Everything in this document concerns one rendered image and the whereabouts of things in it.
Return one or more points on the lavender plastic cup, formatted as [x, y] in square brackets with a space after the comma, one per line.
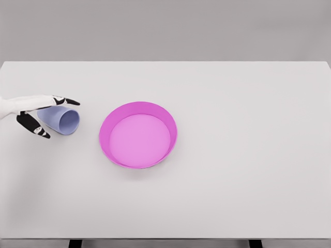
[64, 121]

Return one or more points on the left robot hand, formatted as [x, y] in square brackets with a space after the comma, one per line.
[31, 103]

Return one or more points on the pink round plate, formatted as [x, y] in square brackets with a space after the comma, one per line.
[138, 135]

